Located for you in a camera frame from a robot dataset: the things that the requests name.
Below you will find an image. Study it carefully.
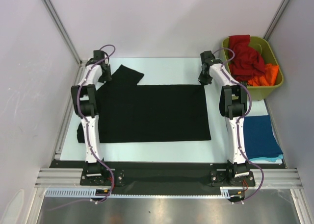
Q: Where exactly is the white slotted cable duct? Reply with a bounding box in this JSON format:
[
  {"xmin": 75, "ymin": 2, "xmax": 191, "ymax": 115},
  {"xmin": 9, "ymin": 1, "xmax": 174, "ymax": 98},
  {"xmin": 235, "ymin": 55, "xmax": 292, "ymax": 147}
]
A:
[{"xmin": 45, "ymin": 186, "xmax": 246, "ymax": 199}]

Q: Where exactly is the green plastic basket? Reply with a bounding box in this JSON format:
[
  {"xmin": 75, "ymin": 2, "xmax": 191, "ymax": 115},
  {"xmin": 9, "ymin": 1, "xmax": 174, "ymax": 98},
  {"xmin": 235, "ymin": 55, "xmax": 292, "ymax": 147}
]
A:
[{"xmin": 220, "ymin": 35, "xmax": 284, "ymax": 100}]

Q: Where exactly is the aluminium frame post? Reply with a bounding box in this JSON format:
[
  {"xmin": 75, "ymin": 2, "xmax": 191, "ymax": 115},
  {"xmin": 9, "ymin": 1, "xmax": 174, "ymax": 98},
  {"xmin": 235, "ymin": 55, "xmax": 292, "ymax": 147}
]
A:
[
  {"xmin": 41, "ymin": 0, "xmax": 82, "ymax": 66},
  {"xmin": 263, "ymin": 0, "xmax": 292, "ymax": 42}
]

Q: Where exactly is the folded dark blue t shirt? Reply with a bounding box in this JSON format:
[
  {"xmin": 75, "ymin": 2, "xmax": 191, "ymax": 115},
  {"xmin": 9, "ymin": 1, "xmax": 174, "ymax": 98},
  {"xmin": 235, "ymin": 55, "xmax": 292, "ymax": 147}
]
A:
[{"xmin": 243, "ymin": 115, "xmax": 283, "ymax": 159}]

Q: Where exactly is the aluminium frame post left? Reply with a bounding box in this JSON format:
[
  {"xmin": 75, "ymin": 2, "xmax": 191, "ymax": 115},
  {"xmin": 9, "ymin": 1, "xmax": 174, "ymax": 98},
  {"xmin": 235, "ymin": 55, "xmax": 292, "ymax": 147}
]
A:
[{"xmin": 41, "ymin": 0, "xmax": 82, "ymax": 66}]

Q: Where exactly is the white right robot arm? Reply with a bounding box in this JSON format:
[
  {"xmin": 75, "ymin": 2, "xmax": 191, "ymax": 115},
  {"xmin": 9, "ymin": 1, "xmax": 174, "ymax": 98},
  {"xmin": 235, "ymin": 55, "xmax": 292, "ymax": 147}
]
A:
[{"xmin": 198, "ymin": 60, "xmax": 251, "ymax": 165}]

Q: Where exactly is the red t shirt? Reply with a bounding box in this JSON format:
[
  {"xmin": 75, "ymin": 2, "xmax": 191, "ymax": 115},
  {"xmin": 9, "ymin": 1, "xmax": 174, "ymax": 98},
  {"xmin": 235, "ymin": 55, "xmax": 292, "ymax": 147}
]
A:
[{"xmin": 228, "ymin": 35, "xmax": 265, "ymax": 82}]

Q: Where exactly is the aluminium frame post right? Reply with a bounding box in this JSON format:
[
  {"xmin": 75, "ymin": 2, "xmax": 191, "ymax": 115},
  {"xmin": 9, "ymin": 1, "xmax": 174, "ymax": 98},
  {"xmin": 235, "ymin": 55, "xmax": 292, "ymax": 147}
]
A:
[{"xmin": 263, "ymin": 0, "xmax": 292, "ymax": 42}]

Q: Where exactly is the orange t shirt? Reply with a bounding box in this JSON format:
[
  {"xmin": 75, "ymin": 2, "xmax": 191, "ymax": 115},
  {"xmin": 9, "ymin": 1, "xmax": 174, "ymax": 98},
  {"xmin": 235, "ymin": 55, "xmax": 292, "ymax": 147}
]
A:
[{"xmin": 248, "ymin": 64, "xmax": 279, "ymax": 87}]

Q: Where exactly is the folded light blue t shirt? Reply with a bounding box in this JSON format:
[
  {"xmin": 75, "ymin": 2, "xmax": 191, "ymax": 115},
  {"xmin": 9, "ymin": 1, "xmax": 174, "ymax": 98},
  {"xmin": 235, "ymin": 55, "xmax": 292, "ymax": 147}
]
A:
[{"xmin": 249, "ymin": 154, "xmax": 284, "ymax": 164}]

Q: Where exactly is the black t shirt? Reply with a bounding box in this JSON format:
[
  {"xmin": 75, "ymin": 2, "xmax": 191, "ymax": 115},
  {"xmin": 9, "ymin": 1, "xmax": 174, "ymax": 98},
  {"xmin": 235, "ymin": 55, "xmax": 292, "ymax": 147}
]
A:
[{"xmin": 75, "ymin": 64, "xmax": 212, "ymax": 144}]

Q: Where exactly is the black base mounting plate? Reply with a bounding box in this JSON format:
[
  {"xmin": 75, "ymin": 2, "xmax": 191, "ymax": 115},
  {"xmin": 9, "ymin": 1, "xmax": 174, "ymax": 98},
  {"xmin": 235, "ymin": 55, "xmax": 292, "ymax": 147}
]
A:
[{"xmin": 50, "ymin": 160, "xmax": 256, "ymax": 196}]

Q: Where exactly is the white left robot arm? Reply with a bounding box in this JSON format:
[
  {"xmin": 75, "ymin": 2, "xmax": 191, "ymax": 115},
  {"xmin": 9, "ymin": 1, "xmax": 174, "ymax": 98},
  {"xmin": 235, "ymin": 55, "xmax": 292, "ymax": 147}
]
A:
[{"xmin": 71, "ymin": 63, "xmax": 111, "ymax": 164}]

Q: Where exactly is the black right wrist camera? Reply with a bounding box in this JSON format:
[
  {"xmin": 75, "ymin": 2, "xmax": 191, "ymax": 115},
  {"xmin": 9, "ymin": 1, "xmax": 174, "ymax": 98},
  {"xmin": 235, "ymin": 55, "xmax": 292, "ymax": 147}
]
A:
[{"xmin": 200, "ymin": 50, "xmax": 223, "ymax": 66}]

